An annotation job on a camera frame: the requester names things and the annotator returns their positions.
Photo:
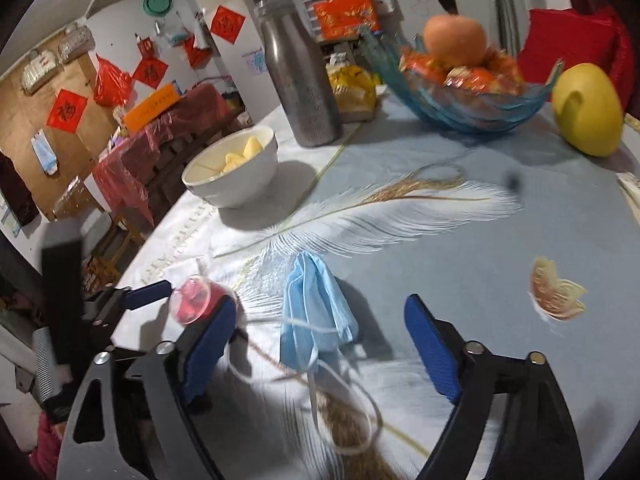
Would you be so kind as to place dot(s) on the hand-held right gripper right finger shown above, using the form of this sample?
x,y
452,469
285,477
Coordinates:
x,y
432,355

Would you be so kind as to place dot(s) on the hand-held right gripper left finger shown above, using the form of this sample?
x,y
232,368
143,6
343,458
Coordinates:
x,y
207,355

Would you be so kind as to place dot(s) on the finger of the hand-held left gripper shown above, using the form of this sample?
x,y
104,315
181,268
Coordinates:
x,y
150,294

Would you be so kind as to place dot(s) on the clear cup with red filling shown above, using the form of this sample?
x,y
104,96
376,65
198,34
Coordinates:
x,y
195,300

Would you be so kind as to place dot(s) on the blue face mask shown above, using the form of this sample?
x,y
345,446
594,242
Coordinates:
x,y
312,305

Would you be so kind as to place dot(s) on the red plastic basket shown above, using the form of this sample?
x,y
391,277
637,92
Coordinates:
x,y
44,442

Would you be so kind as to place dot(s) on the wooden chair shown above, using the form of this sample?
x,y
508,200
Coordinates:
x,y
75,195

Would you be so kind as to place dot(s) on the dark hanging garment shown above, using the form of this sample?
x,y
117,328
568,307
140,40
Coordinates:
x,y
15,190

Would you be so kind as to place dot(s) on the hanging face mask pack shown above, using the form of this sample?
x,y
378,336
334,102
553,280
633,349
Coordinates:
x,y
44,152

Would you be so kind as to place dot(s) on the white ceramic bowl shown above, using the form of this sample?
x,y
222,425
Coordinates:
x,y
235,182

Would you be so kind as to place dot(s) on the citrus peel piece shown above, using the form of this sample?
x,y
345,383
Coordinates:
x,y
557,290

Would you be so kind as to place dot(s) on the red plastic table cover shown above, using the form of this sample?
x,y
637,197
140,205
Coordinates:
x,y
160,150

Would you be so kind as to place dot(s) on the yellow fruit pieces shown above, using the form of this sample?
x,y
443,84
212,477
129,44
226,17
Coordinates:
x,y
240,155

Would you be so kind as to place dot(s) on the large red diamond poster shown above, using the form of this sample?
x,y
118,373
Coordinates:
x,y
66,111

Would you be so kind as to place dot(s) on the long orange box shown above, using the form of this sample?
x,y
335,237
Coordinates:
x,y
152,105

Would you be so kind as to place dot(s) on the red hanging plastic bag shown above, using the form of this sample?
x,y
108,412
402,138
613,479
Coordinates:
x,y
111,82

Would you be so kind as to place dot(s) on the clear hanging bag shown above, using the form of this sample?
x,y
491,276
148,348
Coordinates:
x,y
35,67
75,42

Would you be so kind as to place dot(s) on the small red diamond poster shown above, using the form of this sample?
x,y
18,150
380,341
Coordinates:
x,y
149,72

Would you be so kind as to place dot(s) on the white refrigerator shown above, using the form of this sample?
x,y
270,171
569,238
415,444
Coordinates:
x,y
235,70

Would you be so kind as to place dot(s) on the red paper decoration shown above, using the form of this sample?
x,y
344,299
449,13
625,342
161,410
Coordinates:
x,y
197,52

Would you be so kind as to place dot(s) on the blue glass fruit bowl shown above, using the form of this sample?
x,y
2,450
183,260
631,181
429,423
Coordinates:
x,y
460,107

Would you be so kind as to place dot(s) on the small red hanging ornament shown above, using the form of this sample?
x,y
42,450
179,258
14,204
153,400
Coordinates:
x,y
145,45

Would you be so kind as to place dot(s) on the white paper packets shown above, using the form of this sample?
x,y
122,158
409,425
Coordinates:
x,y
631,187

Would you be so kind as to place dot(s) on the white hanging plastic bag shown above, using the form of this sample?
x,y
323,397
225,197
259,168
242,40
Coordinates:
x,y
175,35

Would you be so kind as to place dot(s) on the steel bottle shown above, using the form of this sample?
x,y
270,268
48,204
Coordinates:
x,y
300,75

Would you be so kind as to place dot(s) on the yellow plastic bag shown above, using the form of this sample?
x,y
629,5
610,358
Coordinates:
x,y
352,90

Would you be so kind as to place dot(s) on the red diamond poster on refrigerator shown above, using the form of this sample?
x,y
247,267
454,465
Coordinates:
x,y
226,25

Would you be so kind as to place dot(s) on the pile of orange snack packets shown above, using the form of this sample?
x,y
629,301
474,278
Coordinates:
x,y
470,77

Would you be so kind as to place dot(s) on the green basin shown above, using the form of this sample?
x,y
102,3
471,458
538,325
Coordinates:
x,y
157,4

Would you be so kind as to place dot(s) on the yellow pomelo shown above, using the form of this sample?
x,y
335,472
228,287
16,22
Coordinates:
x,y
589,110

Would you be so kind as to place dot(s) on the orange round fruit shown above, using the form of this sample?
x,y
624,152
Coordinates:
x,y
455,40

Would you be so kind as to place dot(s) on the grey drawer unit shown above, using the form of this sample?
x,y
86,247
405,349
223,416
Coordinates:
x,y
311,0

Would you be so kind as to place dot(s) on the red cushion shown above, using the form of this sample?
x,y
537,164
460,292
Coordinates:
x,y
570,45

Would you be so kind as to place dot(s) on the orange red gift box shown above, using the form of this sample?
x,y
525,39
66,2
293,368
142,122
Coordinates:
x,y
345,15

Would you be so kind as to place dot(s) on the brown wall board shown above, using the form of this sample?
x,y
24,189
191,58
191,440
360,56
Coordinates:
x,y
30,120

